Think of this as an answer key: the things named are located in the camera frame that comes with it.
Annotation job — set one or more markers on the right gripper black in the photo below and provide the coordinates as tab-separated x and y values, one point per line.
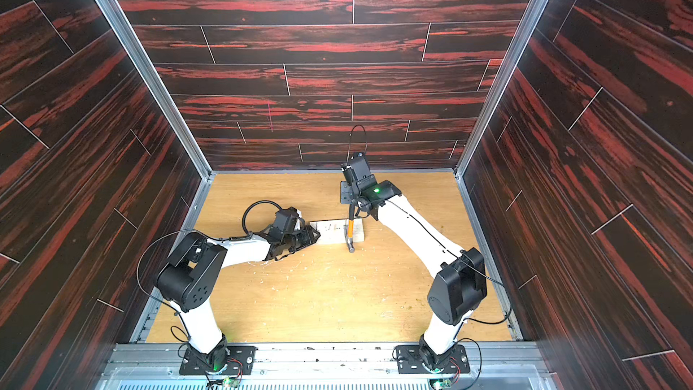
352	195

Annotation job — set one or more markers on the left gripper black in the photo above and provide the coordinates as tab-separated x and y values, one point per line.
309	236

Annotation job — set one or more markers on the white wooden block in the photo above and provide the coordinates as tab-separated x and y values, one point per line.
334	232

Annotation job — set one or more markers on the claw hammer orange black handle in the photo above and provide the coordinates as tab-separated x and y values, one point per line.
350	227

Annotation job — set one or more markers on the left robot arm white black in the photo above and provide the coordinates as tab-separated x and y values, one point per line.
193	268

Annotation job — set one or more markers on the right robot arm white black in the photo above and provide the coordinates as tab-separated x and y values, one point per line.
459	284

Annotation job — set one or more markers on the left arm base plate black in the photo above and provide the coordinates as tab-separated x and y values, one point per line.
233	360

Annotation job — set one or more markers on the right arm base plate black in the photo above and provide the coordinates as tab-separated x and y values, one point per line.
420	359

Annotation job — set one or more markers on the aluminium front rail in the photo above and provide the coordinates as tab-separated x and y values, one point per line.
359	365

